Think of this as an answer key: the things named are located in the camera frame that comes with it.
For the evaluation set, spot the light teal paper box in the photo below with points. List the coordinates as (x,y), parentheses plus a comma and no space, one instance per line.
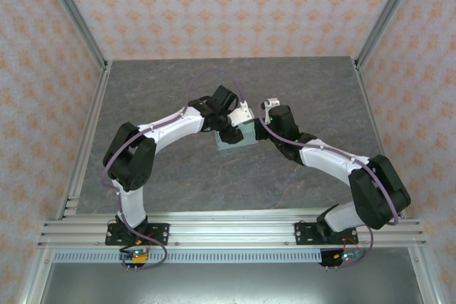
(249,134)

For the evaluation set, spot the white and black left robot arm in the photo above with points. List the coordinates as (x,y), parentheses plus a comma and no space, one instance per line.
(132,161)

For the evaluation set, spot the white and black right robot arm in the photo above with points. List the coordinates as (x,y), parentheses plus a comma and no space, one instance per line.
(377,190)

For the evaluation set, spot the grey metal sheet panel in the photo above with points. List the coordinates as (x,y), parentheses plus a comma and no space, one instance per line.
(231,284)

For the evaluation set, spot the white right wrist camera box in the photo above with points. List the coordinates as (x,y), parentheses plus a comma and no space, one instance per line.
(271,102)

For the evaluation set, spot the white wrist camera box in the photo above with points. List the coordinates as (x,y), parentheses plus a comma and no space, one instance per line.
(271,102)
(242,115)

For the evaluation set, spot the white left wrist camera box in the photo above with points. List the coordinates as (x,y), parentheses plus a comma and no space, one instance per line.
(242,115)

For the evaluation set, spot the aluminium table side rail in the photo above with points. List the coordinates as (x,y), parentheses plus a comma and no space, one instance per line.
(98,104)
(370,111)

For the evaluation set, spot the aluminium mounting rail beam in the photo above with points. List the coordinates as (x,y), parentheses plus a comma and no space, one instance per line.
(231,229)

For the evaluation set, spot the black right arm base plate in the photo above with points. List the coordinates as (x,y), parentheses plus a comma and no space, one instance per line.
(306,234)

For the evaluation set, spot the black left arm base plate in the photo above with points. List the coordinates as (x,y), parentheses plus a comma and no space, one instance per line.
(156,234)

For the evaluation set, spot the aluminium frame post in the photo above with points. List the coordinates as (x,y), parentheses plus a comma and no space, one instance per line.
(390,12)
(75,15)

